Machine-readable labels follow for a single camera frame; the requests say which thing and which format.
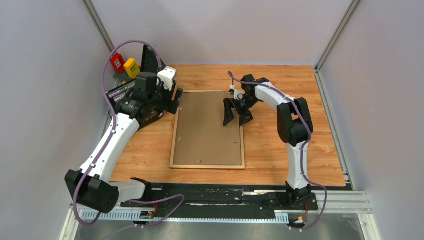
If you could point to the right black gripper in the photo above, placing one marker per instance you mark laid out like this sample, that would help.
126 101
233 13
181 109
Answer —
246 116

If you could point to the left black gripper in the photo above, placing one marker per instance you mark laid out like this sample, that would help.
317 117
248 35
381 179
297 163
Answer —
170 104

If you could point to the wooden picture frame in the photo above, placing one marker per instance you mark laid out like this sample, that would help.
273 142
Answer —
208 129

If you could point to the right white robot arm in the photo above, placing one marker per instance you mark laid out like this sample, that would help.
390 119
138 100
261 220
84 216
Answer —
294 125

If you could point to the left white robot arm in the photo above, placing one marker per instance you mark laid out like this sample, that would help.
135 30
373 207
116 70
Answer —
91 185

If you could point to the black open toy case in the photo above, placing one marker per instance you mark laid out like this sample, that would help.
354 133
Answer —
134 97

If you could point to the yellow toy house block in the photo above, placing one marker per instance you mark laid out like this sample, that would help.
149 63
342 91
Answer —
131 67

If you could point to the red toy house block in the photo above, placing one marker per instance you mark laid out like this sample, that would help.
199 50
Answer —
117 62

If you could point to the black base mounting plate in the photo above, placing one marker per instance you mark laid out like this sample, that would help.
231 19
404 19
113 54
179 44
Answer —
223 201

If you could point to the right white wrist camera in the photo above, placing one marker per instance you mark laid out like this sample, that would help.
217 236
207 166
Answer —
237 94

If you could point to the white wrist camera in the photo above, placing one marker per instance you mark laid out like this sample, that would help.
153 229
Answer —
168 77
237 94

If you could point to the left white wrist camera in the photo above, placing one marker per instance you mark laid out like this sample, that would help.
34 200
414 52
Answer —
168 77

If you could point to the aluminium rail frame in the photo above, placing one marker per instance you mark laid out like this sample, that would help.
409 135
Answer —
342 215

